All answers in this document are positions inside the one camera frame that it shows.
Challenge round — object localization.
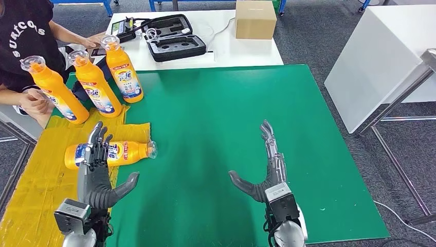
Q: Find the steel stand frame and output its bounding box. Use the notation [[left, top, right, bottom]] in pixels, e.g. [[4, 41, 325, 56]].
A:
[[359, 48, 436, 227]]

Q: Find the person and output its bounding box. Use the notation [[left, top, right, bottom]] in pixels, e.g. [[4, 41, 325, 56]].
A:
[[0, 0, 106, 129]]

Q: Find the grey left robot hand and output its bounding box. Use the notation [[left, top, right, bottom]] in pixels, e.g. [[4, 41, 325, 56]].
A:
[[77, 121, 140, 210]]

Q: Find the grey metal frame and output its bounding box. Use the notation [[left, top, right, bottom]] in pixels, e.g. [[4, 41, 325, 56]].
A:
[[0, 119, 38, 212]]

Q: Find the white cabinet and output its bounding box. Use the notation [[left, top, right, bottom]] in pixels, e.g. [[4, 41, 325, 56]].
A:
[[324, 4, 436, 135]]

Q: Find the person's left hand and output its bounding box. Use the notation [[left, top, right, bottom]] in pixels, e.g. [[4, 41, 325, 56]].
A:
[[80, 36, 103, 49]]

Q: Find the white table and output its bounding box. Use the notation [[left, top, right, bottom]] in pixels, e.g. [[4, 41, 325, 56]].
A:
[[102, 9, 284, 72]]

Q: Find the person's right hand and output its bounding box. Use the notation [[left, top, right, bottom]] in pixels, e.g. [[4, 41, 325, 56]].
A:
[[19, 88, 52, 116]]

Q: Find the black foam-lined case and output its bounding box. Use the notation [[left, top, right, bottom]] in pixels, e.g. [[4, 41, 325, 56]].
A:
[[141, 14, 207, 63]]

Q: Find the orange detergent bottle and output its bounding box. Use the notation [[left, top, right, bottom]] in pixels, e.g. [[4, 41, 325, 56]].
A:
[[20, 55, 90, 125], [100, 34, 144, 104], [67, 49, 122, 119], [64, 140, 158, 170]]

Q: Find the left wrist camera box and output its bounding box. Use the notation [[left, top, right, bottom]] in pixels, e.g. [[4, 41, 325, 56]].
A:
[[53, 199, 92, 236]]

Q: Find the cardboard box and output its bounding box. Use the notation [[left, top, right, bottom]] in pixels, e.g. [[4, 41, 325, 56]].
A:
[[235, 0, 278, 40]]

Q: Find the green table mat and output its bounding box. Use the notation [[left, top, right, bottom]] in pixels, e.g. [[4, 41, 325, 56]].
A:
[[52, 64, 391, 247]]

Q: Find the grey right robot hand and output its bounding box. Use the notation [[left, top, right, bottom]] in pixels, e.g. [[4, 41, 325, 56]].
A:
[[228, 120, 288, 202]]

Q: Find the black device with green screen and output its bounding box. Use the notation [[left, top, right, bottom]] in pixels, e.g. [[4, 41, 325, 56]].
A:
[[111, 17, 138, 44]]

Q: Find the white cable on table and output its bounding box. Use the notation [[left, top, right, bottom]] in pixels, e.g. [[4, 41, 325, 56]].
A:
[[206, 16, 238, 51]]

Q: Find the white floor cable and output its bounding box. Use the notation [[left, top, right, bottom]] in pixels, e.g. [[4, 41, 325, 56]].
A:
[[374, 201, 436, 243]]

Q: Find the grey seat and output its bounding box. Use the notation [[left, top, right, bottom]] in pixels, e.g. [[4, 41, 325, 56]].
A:
[[0, 103, 43, 142]]

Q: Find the white charger cable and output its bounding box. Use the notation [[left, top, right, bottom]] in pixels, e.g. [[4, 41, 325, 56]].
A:
[[146, 27, 193, 43]]

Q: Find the yellow tape patch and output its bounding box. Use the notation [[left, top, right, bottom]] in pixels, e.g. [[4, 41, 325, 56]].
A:
[[0, 104, 152, 247]]

